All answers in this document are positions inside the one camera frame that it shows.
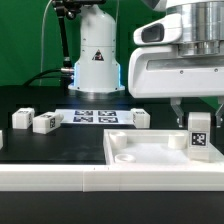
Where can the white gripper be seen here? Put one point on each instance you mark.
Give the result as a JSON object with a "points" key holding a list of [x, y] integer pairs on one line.
{"points": [[159, 72]]}

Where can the white square tabletop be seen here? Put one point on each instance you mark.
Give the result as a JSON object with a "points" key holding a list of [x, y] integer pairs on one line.
{"points": [[152, 147]]}

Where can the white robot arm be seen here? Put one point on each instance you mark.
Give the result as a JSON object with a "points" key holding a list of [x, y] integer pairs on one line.
{"points": [[179, 55]]}

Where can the sheet with AprilTags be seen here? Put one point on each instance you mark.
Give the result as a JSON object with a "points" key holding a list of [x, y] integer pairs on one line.
{"points": [[96, 117]]}

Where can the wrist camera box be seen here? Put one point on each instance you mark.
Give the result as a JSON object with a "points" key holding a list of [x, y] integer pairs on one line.
{"points": [[156, 34]]}

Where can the white L-shaped obstacle wall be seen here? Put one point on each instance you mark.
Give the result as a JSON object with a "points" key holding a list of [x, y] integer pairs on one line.
{"points": [[115, 177]]}

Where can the black camera stand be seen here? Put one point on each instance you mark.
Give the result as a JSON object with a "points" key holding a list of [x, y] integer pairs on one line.
{"points": [[69, 9]]}

